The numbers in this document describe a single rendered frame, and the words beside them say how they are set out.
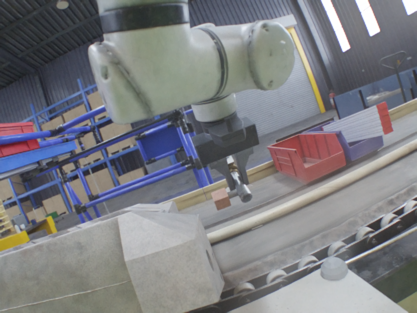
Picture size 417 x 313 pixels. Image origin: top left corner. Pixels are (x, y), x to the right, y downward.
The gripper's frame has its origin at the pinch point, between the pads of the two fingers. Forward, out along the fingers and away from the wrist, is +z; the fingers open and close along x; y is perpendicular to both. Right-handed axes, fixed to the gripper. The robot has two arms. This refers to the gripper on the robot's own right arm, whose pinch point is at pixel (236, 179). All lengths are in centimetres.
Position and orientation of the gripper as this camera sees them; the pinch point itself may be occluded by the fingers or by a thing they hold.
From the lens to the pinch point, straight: 53.1
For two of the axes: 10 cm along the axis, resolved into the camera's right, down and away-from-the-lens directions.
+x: -9.3, 3.6, 0.1
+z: 3.1, 8.1, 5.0
